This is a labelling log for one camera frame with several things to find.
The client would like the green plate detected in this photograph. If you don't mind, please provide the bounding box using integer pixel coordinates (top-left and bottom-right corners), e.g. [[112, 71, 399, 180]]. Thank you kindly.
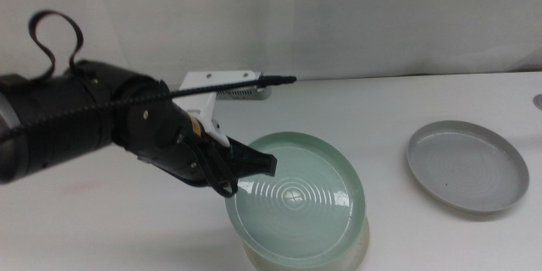
[[224, 131, 367, 269]]

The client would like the grey plate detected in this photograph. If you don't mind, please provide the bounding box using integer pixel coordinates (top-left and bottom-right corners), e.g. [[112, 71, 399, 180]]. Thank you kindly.
[[406, 119, 530, 213]]

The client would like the black strap loop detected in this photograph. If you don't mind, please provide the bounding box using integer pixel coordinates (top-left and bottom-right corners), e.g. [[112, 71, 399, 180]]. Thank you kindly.
[[27, 8, 85, 82]]

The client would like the thin black gripper cable loop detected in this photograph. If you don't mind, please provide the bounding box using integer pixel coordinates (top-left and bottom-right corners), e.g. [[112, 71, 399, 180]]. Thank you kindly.
[[196, 137, 240, 199]]

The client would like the white backdrop curtain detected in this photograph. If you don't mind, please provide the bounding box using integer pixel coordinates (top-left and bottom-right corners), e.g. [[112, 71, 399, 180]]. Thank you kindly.
[[0, 0, 542, 90]]

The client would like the white left camera bracket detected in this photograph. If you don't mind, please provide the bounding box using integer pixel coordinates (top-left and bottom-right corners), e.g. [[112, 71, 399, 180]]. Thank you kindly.
[[171, 69, 263, 148]]

